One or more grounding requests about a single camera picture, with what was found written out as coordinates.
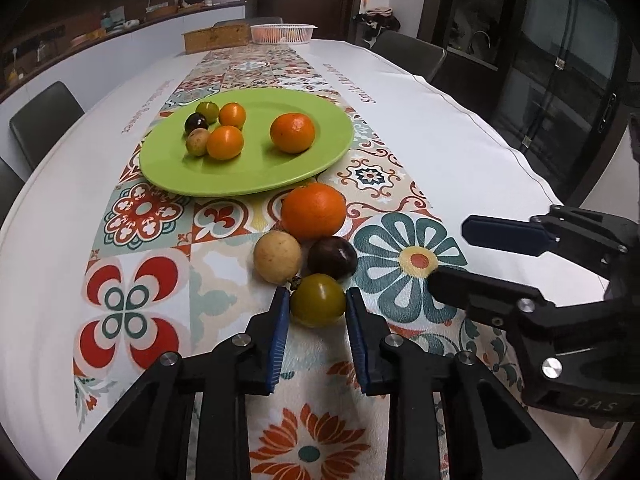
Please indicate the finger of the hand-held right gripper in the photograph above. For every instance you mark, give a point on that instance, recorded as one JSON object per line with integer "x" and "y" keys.
{"x": 500, "y": 232}
{"x": 475, "y": 292}

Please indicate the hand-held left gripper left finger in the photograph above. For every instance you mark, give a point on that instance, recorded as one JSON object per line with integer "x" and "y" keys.
{"x": 280, "y": 342}

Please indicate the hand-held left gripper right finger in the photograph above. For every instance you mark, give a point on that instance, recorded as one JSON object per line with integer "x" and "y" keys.
{"x": 357, "y": 342}

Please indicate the green round fruit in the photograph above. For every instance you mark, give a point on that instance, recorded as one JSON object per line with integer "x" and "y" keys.
{"x": 207, "y": 110}
{"x": 317, "y": 300}

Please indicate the green round plate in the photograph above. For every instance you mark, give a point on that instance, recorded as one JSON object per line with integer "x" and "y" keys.
{"x": 260, "y": 170}

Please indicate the beige round fruit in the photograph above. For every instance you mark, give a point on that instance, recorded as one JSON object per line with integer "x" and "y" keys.
{"x": 197, "y": 141}
{"x": 277, "y": 256}

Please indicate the small orange tangerine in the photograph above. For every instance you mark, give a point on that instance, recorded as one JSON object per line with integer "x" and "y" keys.
{"x": 232, "y": 115}

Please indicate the dark purple plum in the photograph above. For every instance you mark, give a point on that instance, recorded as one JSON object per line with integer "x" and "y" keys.
{"x": 196, "y": 122}
{"x": 332, "y": 256}

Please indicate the glass sliding door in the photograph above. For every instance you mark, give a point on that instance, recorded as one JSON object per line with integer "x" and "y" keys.
{"x": 550, "y": 60}

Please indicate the grey dining chair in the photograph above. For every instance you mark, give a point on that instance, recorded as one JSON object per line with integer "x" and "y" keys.
{"x": 7, "y": 185}
{"x": 45, "y": 120}
{"x": 410, "y": 55}
{"x": 230, "y": 22}

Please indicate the pile of clothes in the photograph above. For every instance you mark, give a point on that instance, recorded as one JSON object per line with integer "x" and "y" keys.
{"x": 380, "y": 20}

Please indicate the white patterned tablecloth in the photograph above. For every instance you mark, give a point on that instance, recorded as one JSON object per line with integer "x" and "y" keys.
{"x": 50, "y": 260}

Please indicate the dark brown door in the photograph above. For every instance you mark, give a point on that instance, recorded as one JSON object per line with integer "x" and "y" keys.
{"x": 340, "y": 0}

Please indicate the white plastic basket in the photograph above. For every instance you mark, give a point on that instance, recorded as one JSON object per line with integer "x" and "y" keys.
{"x": 282, "y": 33}

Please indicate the white kitchen counter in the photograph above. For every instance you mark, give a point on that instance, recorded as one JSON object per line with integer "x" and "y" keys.
{"x": 100, "y": 55}

